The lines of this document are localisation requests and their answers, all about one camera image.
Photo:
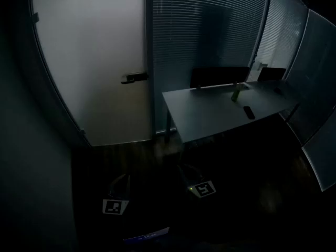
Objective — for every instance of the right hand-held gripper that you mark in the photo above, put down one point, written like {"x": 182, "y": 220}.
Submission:
{"x": 203, "y": 189}

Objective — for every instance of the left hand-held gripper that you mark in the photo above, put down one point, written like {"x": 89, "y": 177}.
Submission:
{"x": 113, "y": 207}

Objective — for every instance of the frosted glass door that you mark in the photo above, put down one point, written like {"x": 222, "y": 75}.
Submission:
{"x": 92, "y": 48}

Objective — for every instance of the grey office desk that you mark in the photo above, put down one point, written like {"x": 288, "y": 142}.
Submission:
{"x": 210, "y": 114}

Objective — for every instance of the black remote control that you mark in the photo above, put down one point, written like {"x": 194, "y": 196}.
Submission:
{"x": 249, "y": 112}

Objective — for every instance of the green bottle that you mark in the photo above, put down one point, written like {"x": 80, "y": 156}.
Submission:
{"x": 235, "y": 94}

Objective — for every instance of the black monitor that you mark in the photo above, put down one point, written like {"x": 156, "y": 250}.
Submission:
{"x": 218, "y": 76}

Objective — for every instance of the black computer mouse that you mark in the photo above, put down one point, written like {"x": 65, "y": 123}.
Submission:
{"x": 277, "y": 90}

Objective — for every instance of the glass partition panel with blinds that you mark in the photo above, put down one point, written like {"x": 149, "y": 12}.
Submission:
{"x": 323, "y": 161}
{"x": 315, "y": 75}

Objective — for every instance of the wide glass partition with blinds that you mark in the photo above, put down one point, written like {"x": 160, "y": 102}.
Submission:
{"x": 197, "y": 35}

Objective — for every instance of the narrow glass partition with blinds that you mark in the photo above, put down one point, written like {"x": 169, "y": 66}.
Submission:
{"x": 283, "y": 30}

